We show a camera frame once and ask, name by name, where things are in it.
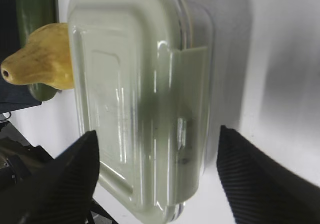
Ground green cucumber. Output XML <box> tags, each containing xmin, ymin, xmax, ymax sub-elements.
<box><xmin>15</xmin><ymin>0</ymin><xmax>60</xmax><ymax>102</ymax></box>

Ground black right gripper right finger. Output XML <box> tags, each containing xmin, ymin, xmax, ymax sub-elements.
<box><xmin>216</xmin><ymin>126</ymin><xmax>320</xmax><ymax>224</ymax></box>

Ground green lidded glass container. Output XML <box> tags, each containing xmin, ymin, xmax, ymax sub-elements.
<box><xmin>67</xmin><ymin>0</ymin><xmax>214</xmax><ymax>224</ymax></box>

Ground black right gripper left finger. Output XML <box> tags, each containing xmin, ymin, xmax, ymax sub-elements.
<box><xmin>0</xmin><ymin>131</ymin><xmax>100</xmax><ymax>224</ymax></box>

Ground yellow pear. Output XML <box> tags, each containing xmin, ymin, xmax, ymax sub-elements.
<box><xmin>0</xmin><ymin>22</ymin><xmax>74</xmax><ymax>90</ymax></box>

